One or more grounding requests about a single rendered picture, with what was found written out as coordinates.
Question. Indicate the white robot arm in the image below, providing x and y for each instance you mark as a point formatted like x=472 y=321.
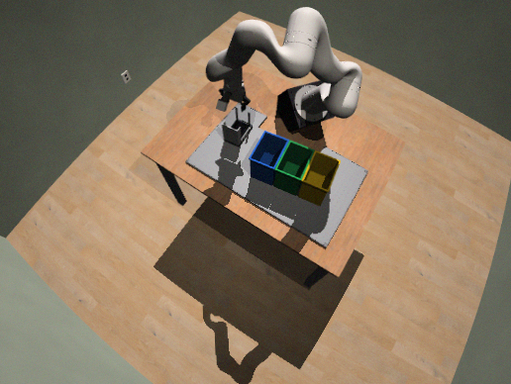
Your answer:
x=295 y=60

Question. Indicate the green bin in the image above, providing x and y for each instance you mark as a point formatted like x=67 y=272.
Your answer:
x=292 y=161

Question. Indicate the olive-yellow open-top bin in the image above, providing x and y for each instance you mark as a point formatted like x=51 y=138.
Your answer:
x=320 y=176

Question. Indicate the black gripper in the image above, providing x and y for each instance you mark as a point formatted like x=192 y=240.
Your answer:
x=238 y=95

